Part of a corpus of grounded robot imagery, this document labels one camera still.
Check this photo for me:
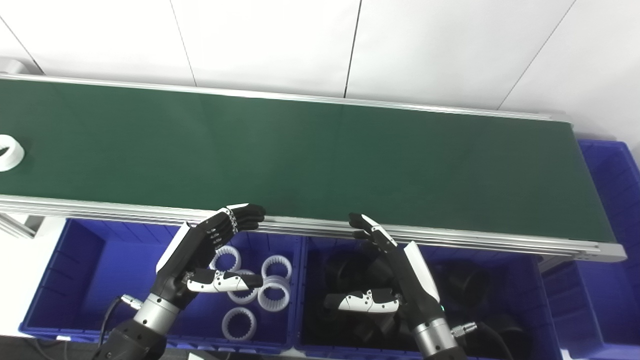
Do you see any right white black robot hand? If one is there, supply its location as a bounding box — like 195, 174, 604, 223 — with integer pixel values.
324, 213, 446, 331

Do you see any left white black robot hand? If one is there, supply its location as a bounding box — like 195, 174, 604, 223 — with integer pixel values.
150, 203, 267, 307

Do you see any white toothed plastic ring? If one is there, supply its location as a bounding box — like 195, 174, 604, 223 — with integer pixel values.
257, 276, 291, 312
227, 270, 259, 305
0, 134, 25, 172
221, 306, 258, 342
261, 254, 293, 281
210, 245, 242, 273

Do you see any blue bin with white rings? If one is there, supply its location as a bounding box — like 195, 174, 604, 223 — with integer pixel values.
19, 218, 303, 353

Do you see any green conveyor belt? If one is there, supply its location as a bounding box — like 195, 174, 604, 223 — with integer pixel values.
0, 79, 617, 244
0, 57, 628, 263

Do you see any blue bin with black parts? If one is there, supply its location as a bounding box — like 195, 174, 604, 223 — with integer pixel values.
295, 236, 563, 360

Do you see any aluminium conveyor support leg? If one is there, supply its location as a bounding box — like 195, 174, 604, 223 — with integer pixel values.
0, 212, 46, 240

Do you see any blue bin at conveyor end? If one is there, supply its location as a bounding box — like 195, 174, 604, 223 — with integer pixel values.
542, 139, 640, 358

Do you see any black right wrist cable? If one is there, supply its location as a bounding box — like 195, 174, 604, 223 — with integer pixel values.
450, 321, 516, 360

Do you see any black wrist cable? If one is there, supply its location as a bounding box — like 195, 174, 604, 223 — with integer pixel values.
98, 294, 145, 351
450, 321, 516, 360

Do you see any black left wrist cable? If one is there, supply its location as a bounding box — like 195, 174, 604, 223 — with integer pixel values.
98, 294, 145, 351

